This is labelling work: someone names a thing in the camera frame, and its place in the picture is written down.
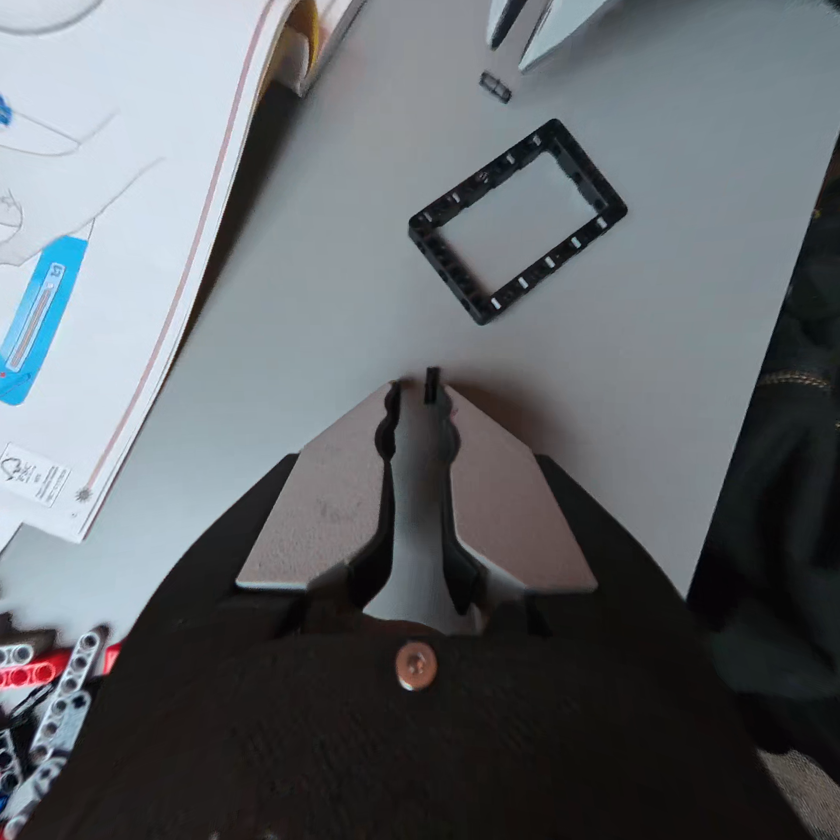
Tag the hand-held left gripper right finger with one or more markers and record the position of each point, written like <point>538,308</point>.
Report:
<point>518,518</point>

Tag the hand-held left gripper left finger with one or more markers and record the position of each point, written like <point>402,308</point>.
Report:
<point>315,518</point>

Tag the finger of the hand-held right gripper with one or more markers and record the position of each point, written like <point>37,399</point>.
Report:
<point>564,26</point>
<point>504,19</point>

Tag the black lego pin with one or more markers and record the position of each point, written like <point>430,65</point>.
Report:
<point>432,387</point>
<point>495,87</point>

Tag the black rectangular lego frame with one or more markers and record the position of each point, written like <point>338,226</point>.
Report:
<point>433,243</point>

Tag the pile of small lego pieces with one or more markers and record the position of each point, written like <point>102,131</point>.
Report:
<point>59,702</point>

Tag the lego instruction booklet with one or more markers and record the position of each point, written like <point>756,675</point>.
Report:
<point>131,197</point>

